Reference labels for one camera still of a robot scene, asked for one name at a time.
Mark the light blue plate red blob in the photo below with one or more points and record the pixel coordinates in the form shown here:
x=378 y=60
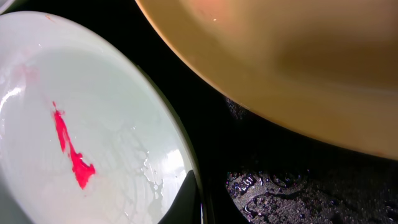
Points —
x=86 y=136

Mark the black round serving tray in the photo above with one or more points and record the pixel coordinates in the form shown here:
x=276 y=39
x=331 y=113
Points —
x=251 y=170

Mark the yellow plate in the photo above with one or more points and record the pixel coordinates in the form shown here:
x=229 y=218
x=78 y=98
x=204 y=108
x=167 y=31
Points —
x=323 y=68

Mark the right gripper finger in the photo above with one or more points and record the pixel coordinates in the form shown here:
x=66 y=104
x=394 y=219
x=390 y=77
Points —
x=186 y=207

